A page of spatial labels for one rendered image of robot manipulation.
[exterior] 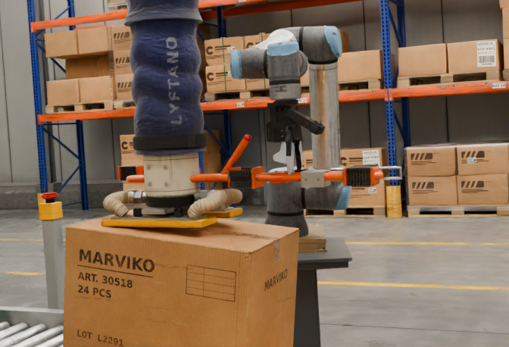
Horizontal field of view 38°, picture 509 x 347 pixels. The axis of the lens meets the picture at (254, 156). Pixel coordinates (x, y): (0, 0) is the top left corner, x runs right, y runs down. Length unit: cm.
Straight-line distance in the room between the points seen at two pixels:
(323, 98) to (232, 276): 101
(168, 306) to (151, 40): 77
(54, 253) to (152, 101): 117
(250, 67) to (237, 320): 75
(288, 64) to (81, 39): 932
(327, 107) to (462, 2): 788
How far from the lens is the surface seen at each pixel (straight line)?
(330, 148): 286
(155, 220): 216
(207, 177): 218
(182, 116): 217
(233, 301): 202
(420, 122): 1058
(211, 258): 202
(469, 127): 1049
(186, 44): 220
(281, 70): 207
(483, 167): 913
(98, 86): 1107
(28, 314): 308
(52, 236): 315
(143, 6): 220
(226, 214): 225
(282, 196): 294
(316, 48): 274
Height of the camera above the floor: 128
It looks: 3 degrees down
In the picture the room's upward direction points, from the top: 3 degrees counter-clockwise
